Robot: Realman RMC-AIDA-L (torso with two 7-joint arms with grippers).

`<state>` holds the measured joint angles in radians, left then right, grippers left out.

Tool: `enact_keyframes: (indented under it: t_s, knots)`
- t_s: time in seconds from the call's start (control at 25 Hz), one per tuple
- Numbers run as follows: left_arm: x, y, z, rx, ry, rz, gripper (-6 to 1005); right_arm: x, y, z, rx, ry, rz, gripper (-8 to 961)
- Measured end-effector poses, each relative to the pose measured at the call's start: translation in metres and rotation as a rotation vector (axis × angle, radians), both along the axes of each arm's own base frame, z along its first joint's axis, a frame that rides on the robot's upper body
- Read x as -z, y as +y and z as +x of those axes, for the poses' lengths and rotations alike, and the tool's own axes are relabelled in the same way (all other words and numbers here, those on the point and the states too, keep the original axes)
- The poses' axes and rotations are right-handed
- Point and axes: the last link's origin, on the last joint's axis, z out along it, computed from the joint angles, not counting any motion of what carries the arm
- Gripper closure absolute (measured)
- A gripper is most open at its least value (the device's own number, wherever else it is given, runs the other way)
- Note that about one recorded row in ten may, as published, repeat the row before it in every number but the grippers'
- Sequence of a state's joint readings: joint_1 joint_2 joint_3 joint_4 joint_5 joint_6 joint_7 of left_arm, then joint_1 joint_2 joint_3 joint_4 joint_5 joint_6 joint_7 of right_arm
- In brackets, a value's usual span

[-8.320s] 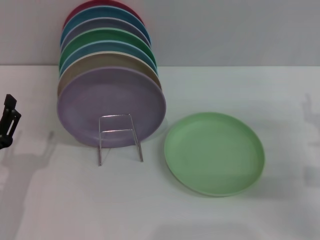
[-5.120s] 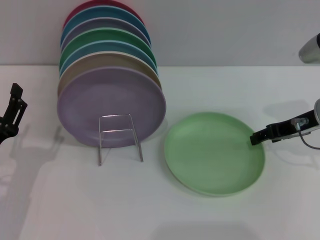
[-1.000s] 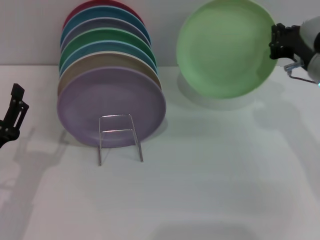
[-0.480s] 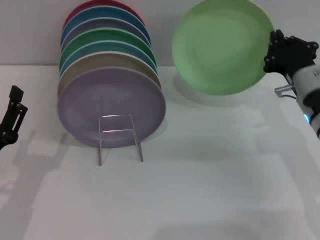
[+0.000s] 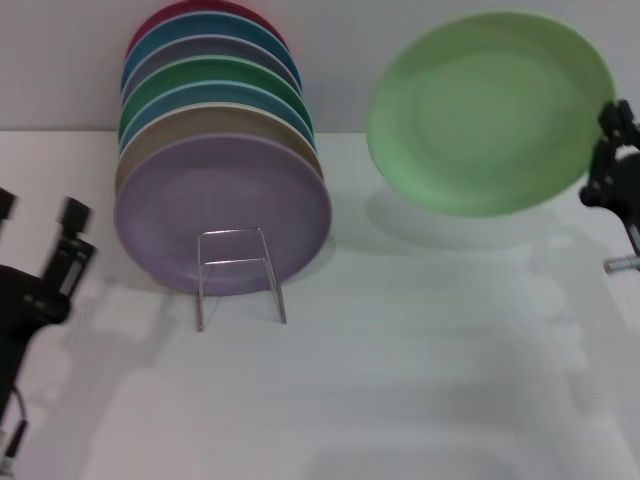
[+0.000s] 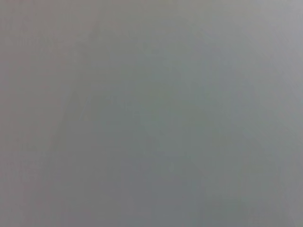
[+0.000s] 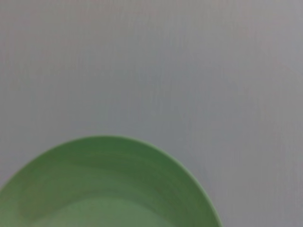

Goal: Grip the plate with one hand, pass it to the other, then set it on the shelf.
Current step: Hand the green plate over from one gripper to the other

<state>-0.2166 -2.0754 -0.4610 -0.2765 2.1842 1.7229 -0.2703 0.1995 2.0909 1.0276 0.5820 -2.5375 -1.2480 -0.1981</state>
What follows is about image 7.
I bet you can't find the light green plate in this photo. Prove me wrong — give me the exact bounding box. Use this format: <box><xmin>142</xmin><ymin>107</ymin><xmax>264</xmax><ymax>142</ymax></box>
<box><xmin>0</xmin><ymin>134</ymin><xmax>224</xmax><ymax>227</ymax></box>

